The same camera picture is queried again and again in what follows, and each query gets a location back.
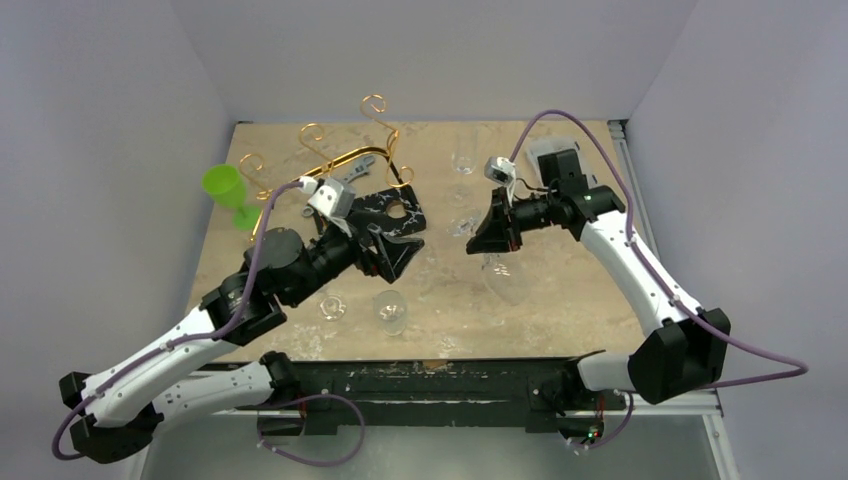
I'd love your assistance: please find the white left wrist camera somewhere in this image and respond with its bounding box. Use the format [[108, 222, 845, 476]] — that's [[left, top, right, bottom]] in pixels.
[[298, 176, 356, 238]]

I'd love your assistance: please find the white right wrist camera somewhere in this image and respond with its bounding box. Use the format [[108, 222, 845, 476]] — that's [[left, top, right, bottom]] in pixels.
[[483, 156, 517, 204]]

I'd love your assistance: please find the clear stemmed glass near left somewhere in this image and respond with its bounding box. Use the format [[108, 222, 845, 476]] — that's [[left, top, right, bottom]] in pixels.
[[317, 293, 347, 322]]

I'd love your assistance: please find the black marbled rack base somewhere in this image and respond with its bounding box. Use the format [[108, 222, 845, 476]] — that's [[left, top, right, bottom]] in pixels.
[[346, 185, 427, 246]]

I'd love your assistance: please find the red handled adjustable wrench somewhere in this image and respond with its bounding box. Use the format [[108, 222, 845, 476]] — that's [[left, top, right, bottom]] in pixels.
[[299, 155, 376, 218]]

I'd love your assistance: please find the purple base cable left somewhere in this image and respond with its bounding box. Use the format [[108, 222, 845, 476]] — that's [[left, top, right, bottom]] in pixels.
[[256, 394, 367, 467]]

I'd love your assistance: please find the clear champagne flute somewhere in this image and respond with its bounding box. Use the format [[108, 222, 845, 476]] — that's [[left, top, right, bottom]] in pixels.
[[446, 127, 478, 208]]

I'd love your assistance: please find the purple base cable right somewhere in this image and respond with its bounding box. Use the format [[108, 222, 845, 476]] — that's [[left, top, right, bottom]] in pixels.
[[564, 390, 636, 453]]

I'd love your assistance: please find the green plastic wine glass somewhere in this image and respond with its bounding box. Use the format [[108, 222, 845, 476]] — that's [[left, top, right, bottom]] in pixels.
[[201, 164, 262, 231]]

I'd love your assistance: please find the clear plastic screw box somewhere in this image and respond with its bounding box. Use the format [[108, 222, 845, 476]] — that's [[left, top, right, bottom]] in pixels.
[[524, 136, 581, 162]]

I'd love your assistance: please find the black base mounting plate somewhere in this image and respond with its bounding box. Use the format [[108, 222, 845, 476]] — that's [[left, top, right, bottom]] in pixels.
[[259, 357, 626, 438]]

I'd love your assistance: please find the short ribbed clear goblet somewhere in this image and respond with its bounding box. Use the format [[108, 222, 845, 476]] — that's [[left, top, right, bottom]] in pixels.
[[372, 290, 408, 336]]

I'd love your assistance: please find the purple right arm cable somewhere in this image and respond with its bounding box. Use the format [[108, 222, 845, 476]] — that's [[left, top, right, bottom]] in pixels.
[[508, 109, 810, 392]]

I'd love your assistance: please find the gold wire wine glass rack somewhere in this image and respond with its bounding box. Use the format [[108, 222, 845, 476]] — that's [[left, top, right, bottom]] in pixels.
[[237, 94, 415, 201]]

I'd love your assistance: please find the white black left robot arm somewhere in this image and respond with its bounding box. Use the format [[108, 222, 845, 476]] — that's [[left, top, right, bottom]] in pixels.
[[59, 224, 424, 464]]

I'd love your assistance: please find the clear round wine glass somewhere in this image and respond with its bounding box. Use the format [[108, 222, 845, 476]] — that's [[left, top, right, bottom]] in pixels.
[[481, 253, 529, 306]]

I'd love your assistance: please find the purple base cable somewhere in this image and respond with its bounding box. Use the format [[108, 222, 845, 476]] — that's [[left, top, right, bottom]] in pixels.
[[256, 394, 367, 467], [564, 390, 636, 453]]

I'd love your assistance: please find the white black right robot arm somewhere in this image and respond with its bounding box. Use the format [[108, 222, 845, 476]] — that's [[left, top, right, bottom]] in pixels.
[[466, 149, 731, 407]]

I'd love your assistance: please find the clear tall wine glass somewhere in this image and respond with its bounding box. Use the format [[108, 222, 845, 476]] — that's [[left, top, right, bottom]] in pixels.
[[447, 209, 483, 237]]

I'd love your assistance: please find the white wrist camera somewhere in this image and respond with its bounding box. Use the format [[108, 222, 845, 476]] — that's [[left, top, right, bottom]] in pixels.
[[298, 176, 356, 238], [483, 156, 517, 204]]

